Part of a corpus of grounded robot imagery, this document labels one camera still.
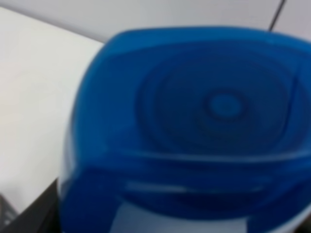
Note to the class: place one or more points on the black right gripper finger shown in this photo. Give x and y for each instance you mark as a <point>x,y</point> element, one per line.
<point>42,216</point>

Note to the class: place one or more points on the white shampoo bottle blue cap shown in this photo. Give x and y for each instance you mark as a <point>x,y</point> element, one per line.
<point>190,130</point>

